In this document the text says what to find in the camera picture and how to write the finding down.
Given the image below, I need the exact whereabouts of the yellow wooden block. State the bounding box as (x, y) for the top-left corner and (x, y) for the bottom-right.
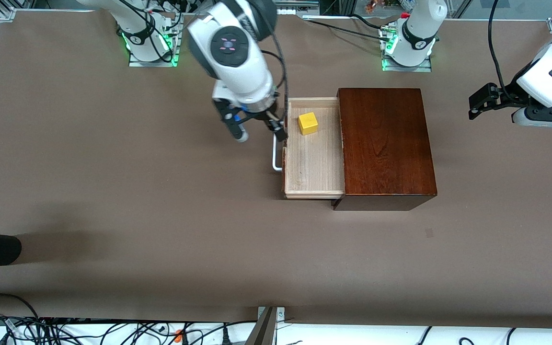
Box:
(298, 112), (319, 136)

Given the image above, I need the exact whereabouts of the wooden drawer with white handle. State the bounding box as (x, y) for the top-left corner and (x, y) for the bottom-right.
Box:
(272, 97), (345, 200)

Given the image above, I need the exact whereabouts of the dark brown wooden cabinet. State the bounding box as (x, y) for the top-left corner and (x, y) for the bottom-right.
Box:
(332, 88), (438, 211)

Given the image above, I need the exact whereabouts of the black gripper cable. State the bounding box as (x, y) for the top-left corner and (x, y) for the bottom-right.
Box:
(489, 0), (515, 91)
(257, 19), (290, 126)

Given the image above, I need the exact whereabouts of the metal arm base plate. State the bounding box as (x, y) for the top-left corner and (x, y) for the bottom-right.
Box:
(128, 14), (181, 68)
(381, 57), (433, 72)

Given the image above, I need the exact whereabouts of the black table cable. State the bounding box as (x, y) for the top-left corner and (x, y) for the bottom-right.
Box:
(305, 18), (388, 42)

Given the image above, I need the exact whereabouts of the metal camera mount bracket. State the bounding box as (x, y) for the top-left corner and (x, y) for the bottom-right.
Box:
(245, 307), (286, 345)

